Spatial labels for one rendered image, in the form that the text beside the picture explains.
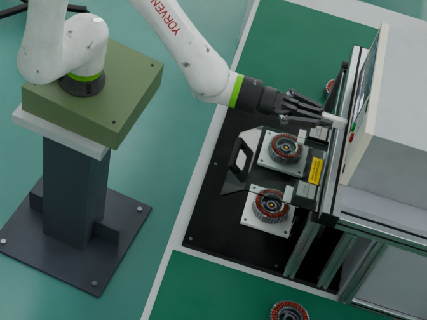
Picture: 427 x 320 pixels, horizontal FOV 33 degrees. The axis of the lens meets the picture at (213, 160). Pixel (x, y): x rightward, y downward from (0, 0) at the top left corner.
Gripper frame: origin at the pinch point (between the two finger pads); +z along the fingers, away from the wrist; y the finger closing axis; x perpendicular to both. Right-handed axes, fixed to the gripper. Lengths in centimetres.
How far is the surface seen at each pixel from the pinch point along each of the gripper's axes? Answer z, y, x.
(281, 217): -3.5, 7.7, -36.7
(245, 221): -13.2, 10.6, -40.0
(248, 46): -29, -69, -43
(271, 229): -5.1, 10.6, -40.0
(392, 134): 12.3, 12.5, 13.5
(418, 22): 34, -116, -44
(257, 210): -11.0, 7.8, -36.9
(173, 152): -49, -72, -118
